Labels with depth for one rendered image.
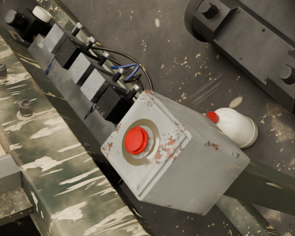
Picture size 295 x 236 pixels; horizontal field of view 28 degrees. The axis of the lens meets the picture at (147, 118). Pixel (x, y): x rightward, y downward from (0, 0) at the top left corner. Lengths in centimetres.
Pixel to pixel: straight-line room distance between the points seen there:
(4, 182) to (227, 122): 82
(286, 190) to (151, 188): 40
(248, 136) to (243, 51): 26
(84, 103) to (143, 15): 108
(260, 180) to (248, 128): 72
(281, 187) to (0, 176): 50
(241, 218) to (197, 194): 70
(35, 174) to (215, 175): 31
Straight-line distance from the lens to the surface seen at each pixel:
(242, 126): 172
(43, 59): 135
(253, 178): 103
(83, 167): 102
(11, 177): 104
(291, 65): 158
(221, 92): 192
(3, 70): 120
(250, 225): 157
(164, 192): 83
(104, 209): 96
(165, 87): 206
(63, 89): 127
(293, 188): 116
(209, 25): 176
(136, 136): 81
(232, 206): 160
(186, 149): 79
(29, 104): 111
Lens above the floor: 155
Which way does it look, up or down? 49 degrees down
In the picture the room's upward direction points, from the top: 68 degrees counter-clockwise
